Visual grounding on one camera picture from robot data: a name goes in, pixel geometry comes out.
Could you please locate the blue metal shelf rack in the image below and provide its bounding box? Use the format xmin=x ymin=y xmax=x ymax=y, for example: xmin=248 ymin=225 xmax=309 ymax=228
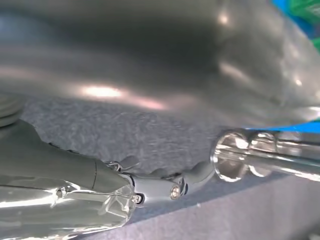
xmin=246 ymin=0 xmax=320 ymax=135

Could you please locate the chrome barrier stanchion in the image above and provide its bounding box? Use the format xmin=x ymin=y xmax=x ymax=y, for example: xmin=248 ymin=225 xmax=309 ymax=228
xmin=210 ymin=129 xmax=320 ymax=184

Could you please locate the green plastic crate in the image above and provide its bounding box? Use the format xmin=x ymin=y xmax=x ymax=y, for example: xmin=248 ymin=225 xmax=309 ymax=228
xmin=287 ymin=0 xmax=320 ymax=54

